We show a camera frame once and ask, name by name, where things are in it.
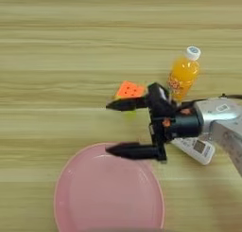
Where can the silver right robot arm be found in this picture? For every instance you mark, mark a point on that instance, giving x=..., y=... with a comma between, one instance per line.
x=225, y=122

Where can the orange juice bottle white cap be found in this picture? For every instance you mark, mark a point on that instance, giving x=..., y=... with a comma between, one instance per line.
x=182, y=76

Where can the small black box white label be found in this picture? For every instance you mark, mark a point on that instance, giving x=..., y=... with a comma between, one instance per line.
x=160, y=98

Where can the colourful puzzle cube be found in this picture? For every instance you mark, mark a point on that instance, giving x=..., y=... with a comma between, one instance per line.
x=129, y=90

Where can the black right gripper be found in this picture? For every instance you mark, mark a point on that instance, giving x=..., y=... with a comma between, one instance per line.
x=184, y=125

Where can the pink round plate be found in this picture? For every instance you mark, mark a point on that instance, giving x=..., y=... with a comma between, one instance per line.
x=108, y=194

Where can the white remote control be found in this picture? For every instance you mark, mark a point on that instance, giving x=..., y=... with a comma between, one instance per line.
x=197, y=149

